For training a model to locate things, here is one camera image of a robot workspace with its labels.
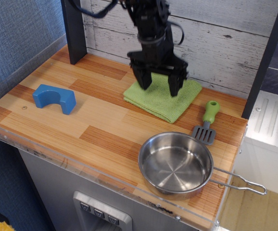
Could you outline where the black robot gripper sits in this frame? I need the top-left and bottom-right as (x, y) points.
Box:
(127, 36), (188, 97)

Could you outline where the green towel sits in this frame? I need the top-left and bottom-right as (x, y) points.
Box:
(123, 73), (202, 124)

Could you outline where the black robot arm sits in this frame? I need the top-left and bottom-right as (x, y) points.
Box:
(121, 0), (188, 97)

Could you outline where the stainless steel pan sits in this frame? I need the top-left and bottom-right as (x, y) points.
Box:
(138, 131), (267, 201)

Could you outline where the blue wooden arch block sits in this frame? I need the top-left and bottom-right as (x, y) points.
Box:
(32, 84), (76, 115)

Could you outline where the white ribbed side cabinet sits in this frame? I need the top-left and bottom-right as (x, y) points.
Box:
(234, 91), (278, 193)

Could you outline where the silver button control panel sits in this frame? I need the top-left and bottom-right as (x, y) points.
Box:
(73, 191), (133, 231)

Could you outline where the clear acrylic front guard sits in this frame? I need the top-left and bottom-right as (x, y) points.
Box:
(0, 128), (221, 231)

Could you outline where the yellow black object on floor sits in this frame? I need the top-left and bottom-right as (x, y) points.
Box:
(0, 222), (15, 231)

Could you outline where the green handled grey spatula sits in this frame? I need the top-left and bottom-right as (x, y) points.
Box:
(192, 101), (220, 145)

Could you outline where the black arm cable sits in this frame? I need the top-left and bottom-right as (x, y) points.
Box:
(68, 0), (185, 46)

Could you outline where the dark right support post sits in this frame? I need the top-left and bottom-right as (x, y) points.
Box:
(241, 14), (278, 119)

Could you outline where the dark support post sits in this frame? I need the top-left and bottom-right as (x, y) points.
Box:
(241, 14), (278, 119)
(61, 0), (87, 64)

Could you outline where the dark left support post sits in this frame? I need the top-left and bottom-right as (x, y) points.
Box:
(61, 0), (87, 64)

